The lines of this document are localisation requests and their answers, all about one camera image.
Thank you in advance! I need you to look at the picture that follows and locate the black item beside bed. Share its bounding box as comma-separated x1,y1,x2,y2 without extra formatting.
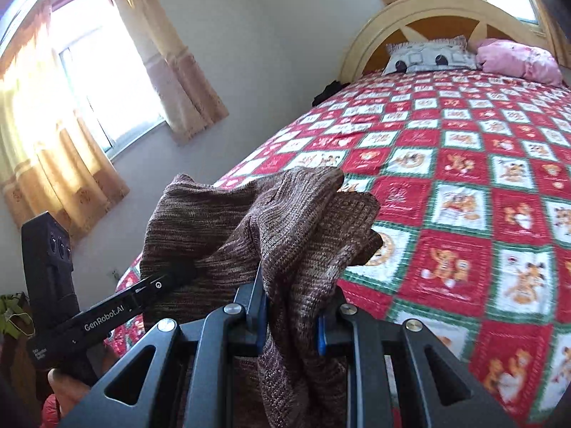
312,80,349,107

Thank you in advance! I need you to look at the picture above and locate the beige side window right curtain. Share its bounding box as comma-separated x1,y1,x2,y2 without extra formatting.
109,0,228,143

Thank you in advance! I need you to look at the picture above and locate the pink pillow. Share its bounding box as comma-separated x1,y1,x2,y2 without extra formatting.
475,39,563,86

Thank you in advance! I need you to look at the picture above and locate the grey patterned pillow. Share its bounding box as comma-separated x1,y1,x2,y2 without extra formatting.
382,36,478,75

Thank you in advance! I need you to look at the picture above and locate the green plant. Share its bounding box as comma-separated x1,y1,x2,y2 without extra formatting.
0,293,35,339

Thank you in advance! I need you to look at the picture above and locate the yellow side window left curtain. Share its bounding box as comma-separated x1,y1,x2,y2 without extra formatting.
1,2,129,241

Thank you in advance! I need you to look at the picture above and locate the cream wooden headboard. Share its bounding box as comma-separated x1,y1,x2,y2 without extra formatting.
338,0,548,83

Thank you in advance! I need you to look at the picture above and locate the brown knitted sweater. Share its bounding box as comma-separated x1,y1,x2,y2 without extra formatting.
140,166,381,427

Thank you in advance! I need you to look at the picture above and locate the side window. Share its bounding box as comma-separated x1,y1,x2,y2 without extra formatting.
50,0,166,158

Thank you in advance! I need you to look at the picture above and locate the left hand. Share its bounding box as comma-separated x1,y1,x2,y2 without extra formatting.
47,369,91,417

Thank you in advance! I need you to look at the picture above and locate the beige rear window right curtain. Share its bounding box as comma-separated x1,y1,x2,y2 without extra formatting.
533,0,571,68

